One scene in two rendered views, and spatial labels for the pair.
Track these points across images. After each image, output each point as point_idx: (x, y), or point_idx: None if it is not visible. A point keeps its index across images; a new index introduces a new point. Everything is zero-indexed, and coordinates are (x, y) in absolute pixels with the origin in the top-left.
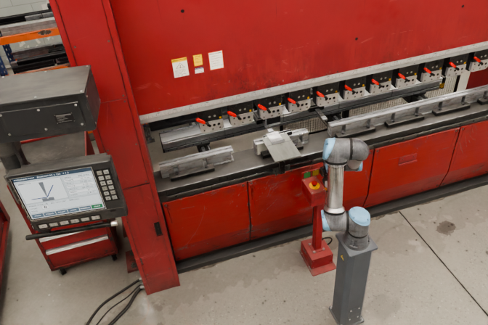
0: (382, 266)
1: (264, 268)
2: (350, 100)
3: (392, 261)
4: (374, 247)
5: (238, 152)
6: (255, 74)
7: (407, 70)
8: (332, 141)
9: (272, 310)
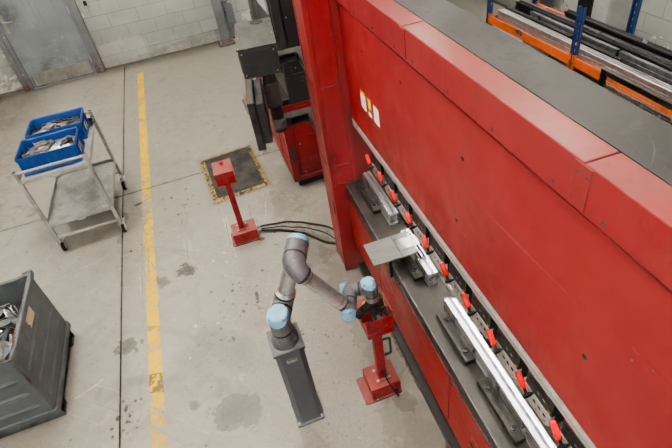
0: None
1: (365, 334)
2: None
3: None
4: (274, 354)
5: (404, 227)
6: (394, 158)
7: (506, 344)
8: (292, 235)
9: (317, 343)
